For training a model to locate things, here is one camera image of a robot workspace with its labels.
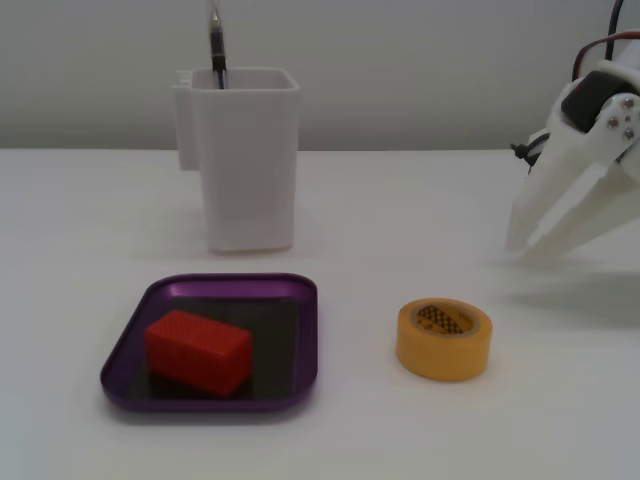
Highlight white moving gripper finger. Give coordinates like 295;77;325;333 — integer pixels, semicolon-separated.
529;92;640;262

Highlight white gripper body with motor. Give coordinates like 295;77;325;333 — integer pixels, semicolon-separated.
545;42;640;151

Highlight white fixed gripper finger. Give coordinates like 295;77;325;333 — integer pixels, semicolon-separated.
504;130;621;254

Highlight yellow masking tape roll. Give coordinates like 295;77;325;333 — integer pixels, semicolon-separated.
396;298;494;383

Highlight purple metal tray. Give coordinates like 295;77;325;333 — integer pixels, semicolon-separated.
100;272;320;413

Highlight white plastic pen holder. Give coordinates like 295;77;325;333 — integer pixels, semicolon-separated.
171;68;301;255

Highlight black pen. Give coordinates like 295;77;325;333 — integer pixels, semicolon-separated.
208;0;229;90

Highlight red textured plastic block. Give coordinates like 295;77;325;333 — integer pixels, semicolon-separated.
144;309;253;399

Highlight black cable with tie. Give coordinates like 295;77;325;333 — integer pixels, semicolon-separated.
509;132;550;174

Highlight red and black wires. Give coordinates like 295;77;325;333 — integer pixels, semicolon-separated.
572;0;640;84

